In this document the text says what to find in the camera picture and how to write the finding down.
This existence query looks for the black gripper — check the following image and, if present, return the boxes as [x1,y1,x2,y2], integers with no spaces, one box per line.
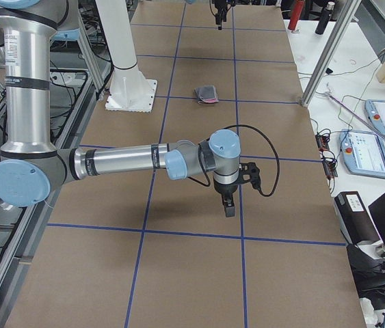
[212,0,230,30]
[213,180,238,217]

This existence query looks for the near teach pendant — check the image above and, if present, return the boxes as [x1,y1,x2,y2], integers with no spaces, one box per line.
[339,130,385,179]

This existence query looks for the black printer box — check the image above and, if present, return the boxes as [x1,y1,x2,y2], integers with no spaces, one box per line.
[334,191,380,246]

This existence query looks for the pink square towel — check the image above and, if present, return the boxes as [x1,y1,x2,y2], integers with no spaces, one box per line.
[194,85,219,104]

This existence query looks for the aluminium frame post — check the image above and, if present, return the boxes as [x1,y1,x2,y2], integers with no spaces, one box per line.
[300,0,361,107]

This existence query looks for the black bottle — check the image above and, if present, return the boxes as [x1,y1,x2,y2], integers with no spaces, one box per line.
[315,1,335,35]

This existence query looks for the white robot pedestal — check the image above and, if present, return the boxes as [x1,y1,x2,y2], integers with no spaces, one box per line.
[97,1,157,113]

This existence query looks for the red bottle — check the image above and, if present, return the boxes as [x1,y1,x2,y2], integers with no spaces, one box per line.
[288,0,305,32]

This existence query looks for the white reacher grabber stick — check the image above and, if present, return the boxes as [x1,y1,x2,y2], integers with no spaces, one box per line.
[323,91,385,142]

